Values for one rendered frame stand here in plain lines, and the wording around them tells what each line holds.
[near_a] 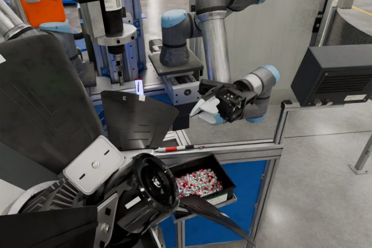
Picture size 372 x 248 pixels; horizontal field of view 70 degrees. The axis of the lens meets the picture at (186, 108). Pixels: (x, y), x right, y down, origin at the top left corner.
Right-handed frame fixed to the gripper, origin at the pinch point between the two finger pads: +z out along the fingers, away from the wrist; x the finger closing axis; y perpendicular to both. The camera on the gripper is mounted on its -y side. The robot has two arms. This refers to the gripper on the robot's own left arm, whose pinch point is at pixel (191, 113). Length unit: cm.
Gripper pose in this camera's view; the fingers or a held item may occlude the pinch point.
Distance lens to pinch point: 71.5
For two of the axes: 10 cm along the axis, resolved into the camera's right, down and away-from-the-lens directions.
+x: -0.7, 7.7, 6.3
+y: 6.8, 5.0, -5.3
